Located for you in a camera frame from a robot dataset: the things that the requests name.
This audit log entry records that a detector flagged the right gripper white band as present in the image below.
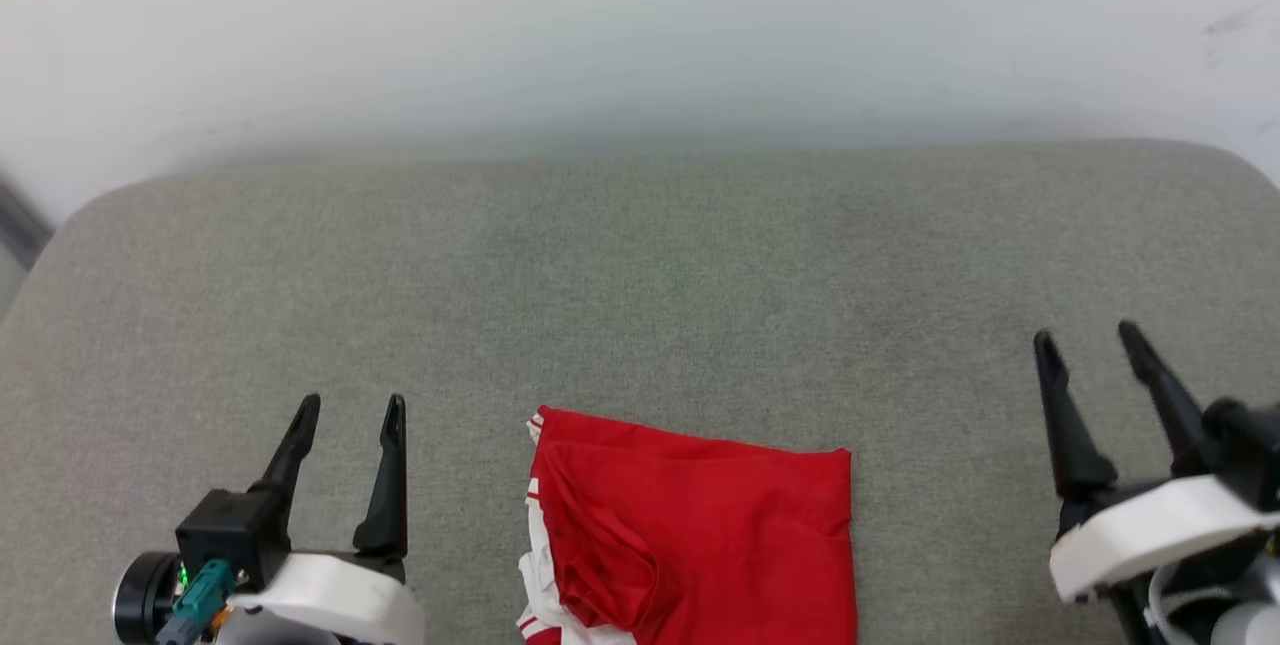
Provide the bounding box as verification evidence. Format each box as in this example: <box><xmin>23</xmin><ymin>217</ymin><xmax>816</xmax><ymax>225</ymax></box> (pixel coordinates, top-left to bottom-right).
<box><xmin>1033</xmin><ymin>320</ymin><xmax>1280</xmax><ymax>607</ymax></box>

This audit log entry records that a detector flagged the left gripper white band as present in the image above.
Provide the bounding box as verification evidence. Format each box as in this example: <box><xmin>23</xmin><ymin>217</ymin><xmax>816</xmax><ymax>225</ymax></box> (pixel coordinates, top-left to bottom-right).
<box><xmin>215</xmin><ymin>393</ymin><xmax>426</xmax><ymax>645</ymax></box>

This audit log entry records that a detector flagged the red and white garment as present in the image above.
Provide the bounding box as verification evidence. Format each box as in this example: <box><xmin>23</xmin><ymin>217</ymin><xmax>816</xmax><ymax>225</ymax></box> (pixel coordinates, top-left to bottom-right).
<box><xmin>515</xmin><ymin>405</ymin><xmax>859</xmax><ymax>645</ymax></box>

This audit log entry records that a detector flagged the grey fabric sofa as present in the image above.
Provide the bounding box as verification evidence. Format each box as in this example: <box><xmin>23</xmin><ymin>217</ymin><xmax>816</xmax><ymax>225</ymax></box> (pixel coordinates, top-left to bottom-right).
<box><xmin>0</xmin><ymin>138</ymin><xmax>1280</xmax><ymax>645</ymax></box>

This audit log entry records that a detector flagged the teal cable connector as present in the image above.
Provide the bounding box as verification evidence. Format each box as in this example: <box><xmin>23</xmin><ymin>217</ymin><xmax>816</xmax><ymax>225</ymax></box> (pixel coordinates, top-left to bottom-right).
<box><xmin>155</xmin><ymin>560</ymin><xmax>237</xmax><ymax>645</ymax></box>

